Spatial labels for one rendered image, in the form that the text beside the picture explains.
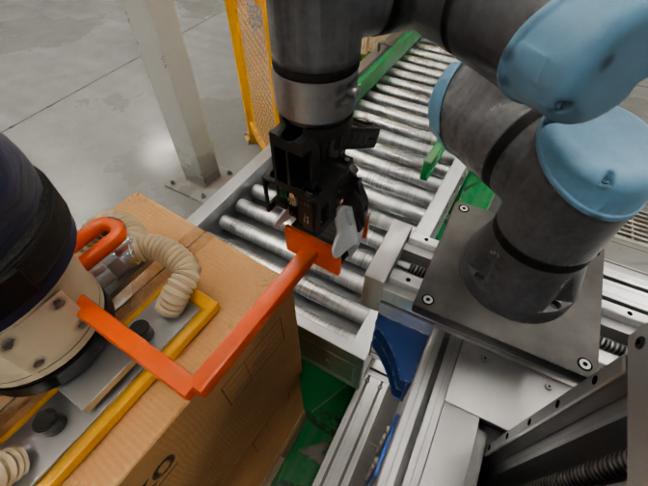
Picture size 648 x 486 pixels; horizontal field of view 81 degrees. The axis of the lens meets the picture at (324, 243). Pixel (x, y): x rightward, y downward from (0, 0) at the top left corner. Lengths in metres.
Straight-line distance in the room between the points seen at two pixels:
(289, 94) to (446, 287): 0.34
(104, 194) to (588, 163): 2.34
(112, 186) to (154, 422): 2.04
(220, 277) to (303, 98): 0.40
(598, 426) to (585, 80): 0.26
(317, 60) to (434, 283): 0.34
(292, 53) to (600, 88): 0.20
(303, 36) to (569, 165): 0.26
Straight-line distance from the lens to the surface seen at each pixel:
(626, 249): 2.41
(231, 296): 0.64
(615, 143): 0.45
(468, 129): 0.49
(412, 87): 2.04
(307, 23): 0.31
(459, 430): 0.57
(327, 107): 0.34
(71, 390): 0.59
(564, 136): 0.42
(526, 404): 0.61
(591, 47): 0.25
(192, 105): 2.04
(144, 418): 0.59
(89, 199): 2.50
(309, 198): 0.37
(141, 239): 0.63
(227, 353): 0.43
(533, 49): 0.26
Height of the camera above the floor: 1.47
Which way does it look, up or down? 50 degrees down
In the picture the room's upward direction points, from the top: straight up
